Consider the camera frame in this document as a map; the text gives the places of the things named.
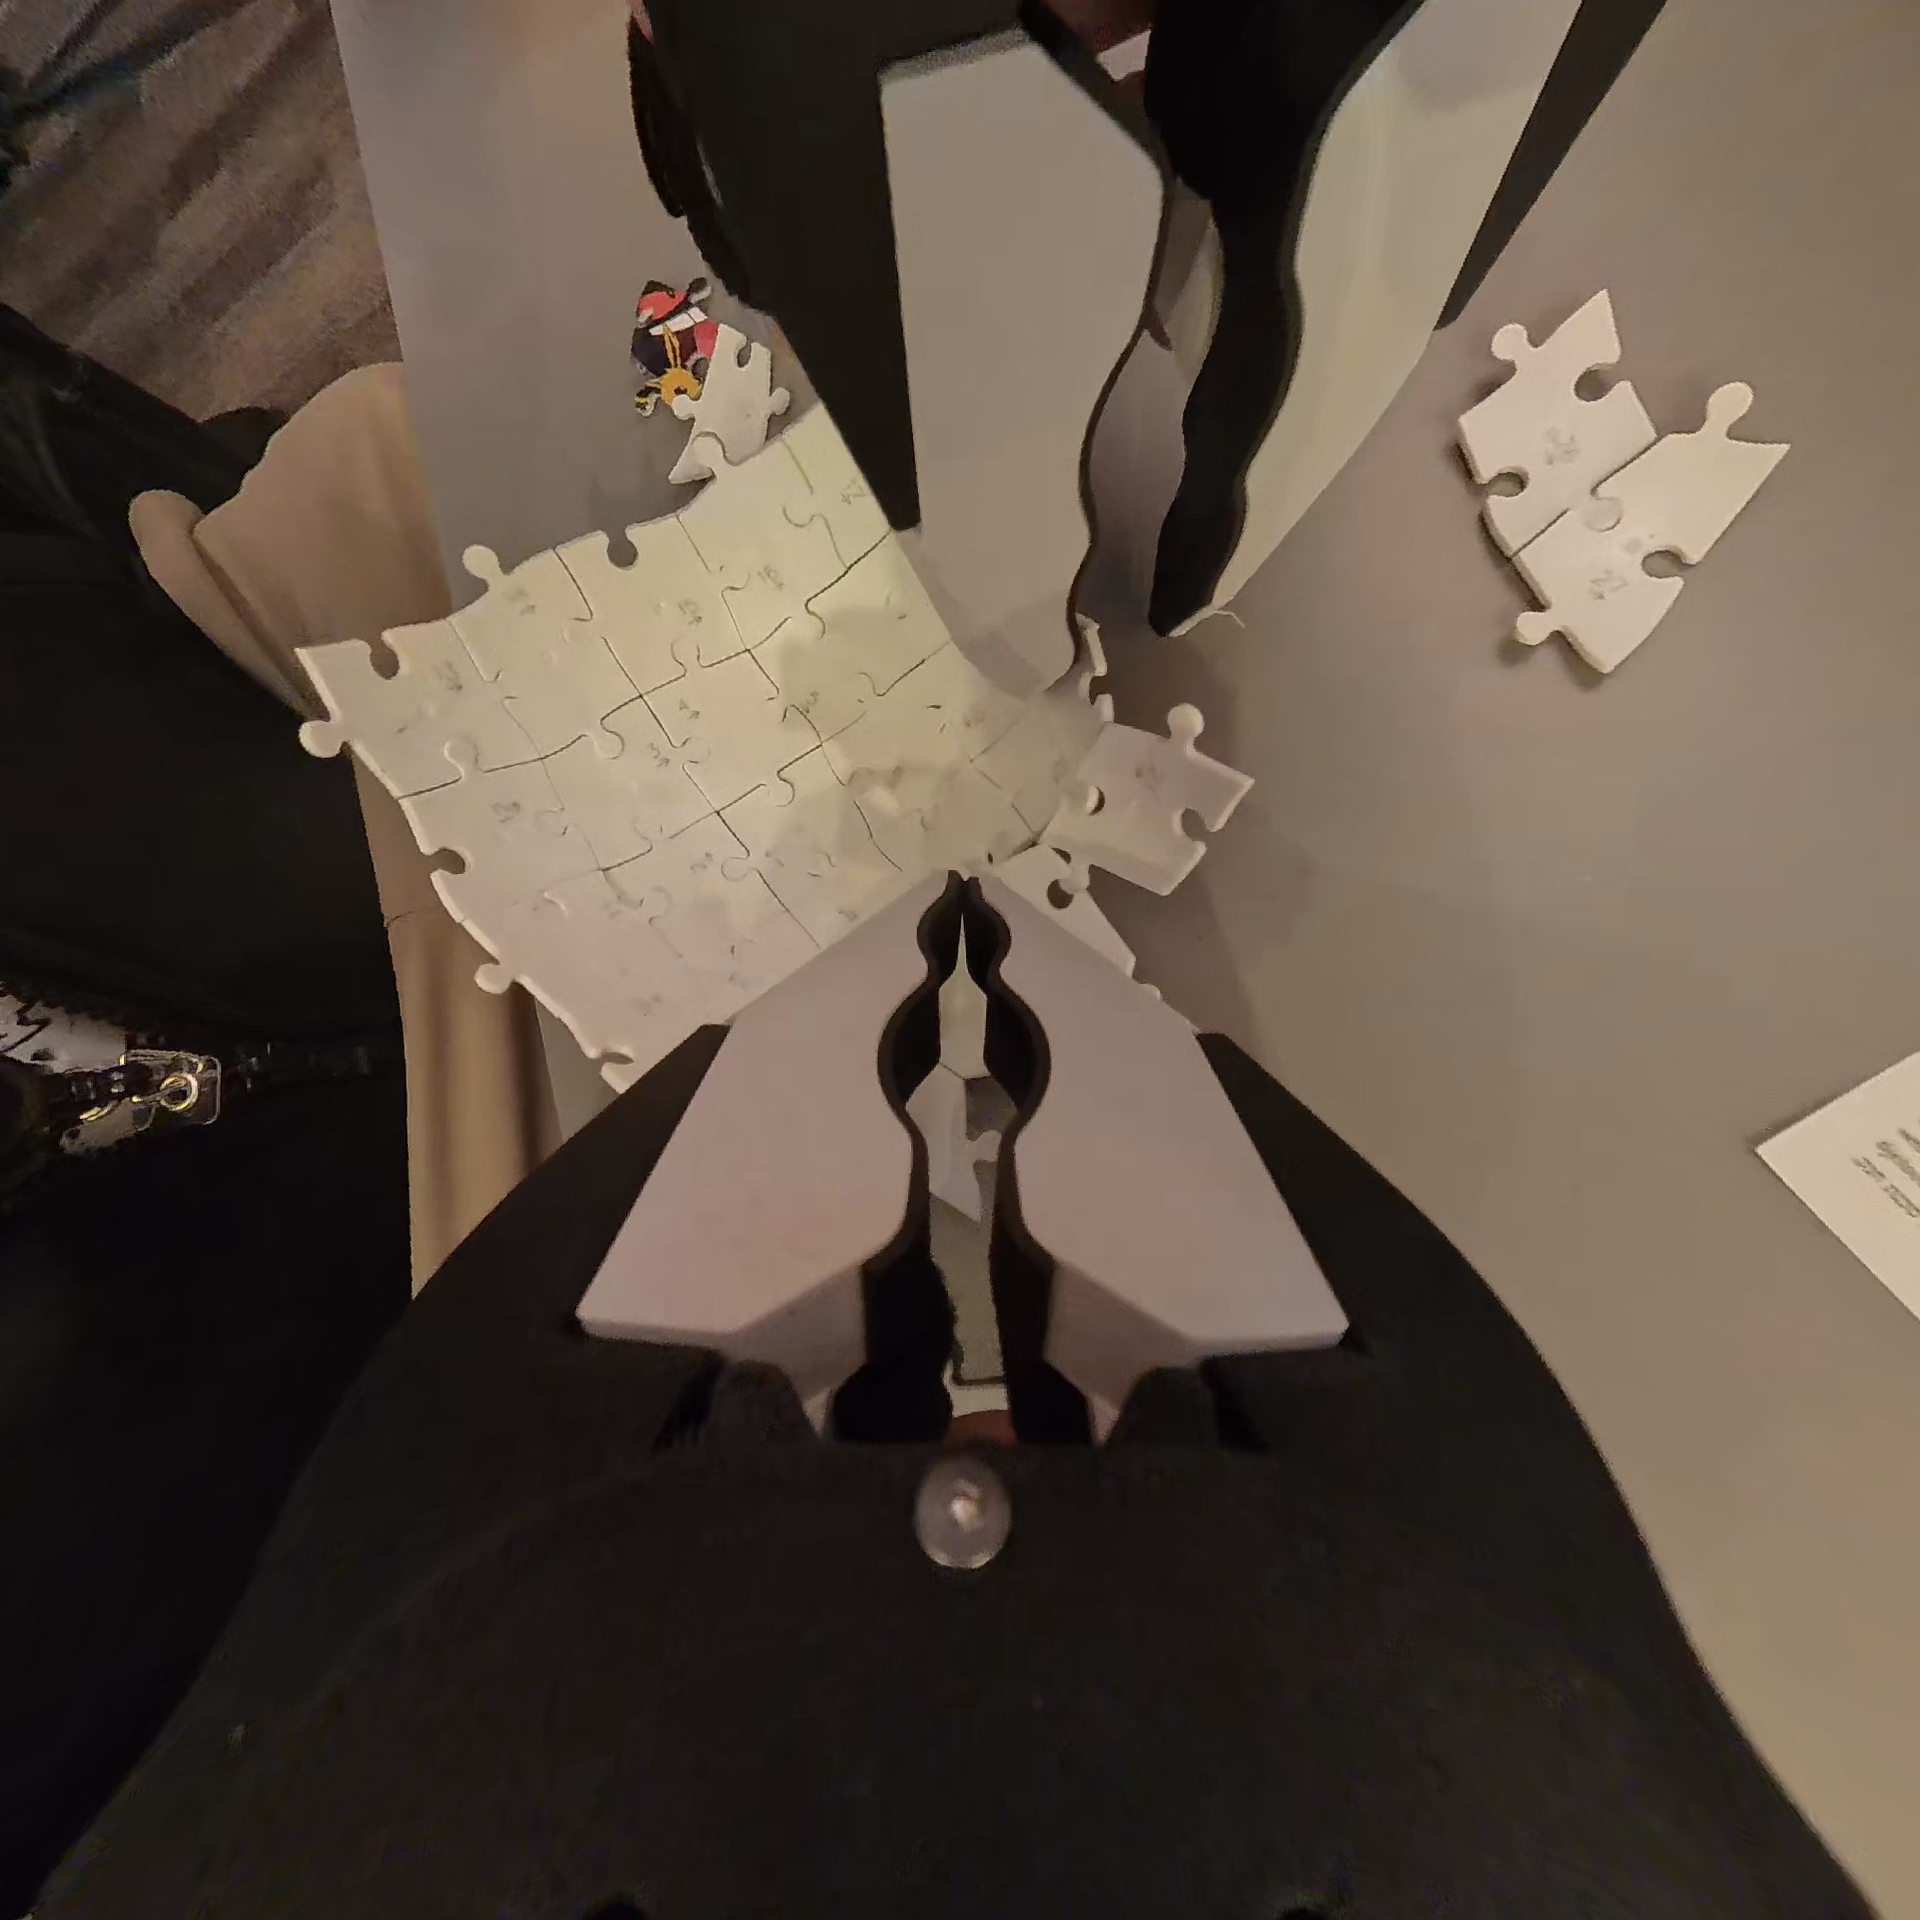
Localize colourful printed puzzle piece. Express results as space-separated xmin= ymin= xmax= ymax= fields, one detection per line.
xmin=632 ymin=276 xmax=722 ymax=418

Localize person's left hand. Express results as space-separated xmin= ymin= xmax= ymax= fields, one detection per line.
xmin=1042 ymin=0 xmax=1162 ymax=69

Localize white printed instruction leaflet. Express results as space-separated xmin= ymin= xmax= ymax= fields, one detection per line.
xmin=1756 ymin=1050 xmax=1920 ymax=1326

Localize partly built white puzzle ball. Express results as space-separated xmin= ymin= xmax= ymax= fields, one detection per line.
xmin=296 ymin=403 xmax=1120 ymax=1097

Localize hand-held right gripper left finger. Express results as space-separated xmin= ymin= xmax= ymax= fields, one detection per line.
xmin=575 ymin=870 xmax=964 ymax=1437

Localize two-piece joined puzzle segment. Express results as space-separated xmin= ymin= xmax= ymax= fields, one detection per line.
xmin=1456 ymin=289 xmax=1794 ymax=682

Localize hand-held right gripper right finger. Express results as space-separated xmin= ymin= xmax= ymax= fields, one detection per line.
xmin=960 ymin=873 xmax=1351 ymax=1365

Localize metal badge clip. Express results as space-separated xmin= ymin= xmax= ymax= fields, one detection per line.
xmin=59 ymin=1050 xmax=224 ymax=1134

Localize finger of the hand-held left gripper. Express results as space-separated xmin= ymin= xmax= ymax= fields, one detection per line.
xmin=879 ymin=35 xmax=1172 ymax=669
xmin=1147 ymin=0 xmax=1586 ymax=643

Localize beige trousers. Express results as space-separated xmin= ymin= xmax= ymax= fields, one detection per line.
xmin=128 ymin=360 xmax=565 ymax=1291

